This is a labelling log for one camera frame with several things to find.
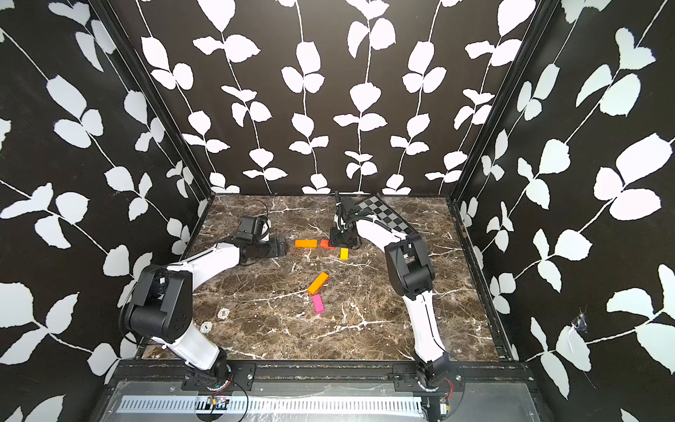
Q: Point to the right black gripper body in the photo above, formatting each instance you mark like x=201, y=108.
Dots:
x=340, y=237

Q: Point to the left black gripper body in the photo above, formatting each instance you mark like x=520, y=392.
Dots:
x=269, y=249

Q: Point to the orange block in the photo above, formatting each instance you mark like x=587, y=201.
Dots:
x=306, y=243
x=318, y=283

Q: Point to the red-orange small block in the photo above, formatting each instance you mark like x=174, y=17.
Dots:
x=326, y=244

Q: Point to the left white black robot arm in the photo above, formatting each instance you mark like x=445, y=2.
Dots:
x=160, y=306

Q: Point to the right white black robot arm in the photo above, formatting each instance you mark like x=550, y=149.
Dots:
x=411, y=275

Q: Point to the black white checkerboard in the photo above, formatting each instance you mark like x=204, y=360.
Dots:
x=383, y=213

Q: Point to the pink block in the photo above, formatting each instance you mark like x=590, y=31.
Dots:
x=318, y=303

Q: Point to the white round table sticker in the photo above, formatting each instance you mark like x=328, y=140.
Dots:
x=223, y=314

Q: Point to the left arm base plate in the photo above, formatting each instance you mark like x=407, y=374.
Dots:
x=208, y=381

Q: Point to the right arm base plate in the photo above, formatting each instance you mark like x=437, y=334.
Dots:
x=441, y=380

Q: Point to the white perforated cable strip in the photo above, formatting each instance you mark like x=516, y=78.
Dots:
x=228, y=405

